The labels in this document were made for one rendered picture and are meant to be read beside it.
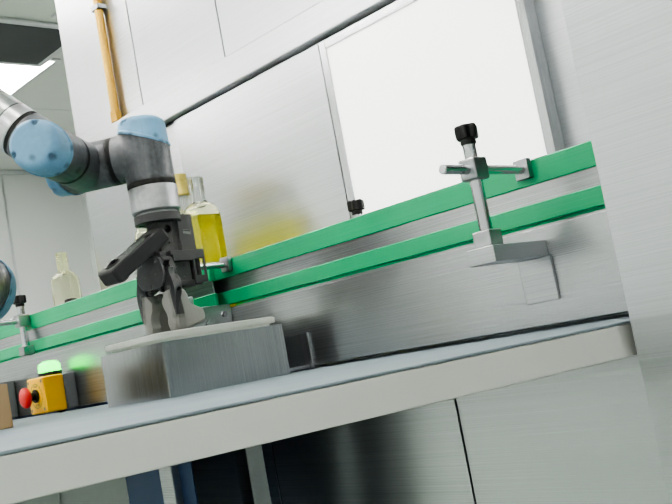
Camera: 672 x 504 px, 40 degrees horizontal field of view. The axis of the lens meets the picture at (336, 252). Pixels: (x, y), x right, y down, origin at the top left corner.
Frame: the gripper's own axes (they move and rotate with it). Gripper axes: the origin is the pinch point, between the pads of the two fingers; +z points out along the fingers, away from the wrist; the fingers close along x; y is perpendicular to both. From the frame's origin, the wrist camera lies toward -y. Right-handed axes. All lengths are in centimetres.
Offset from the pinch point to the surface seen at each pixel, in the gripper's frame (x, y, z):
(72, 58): 84, 42, -79
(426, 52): -29, 39, -39
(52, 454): -59, -50, 9
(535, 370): -69, -8, 10
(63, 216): 603, 323, -150
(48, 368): 52, 7, -1
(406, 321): -30.3, 20.3, 3.1
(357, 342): -19.7, 20.4, 4.8
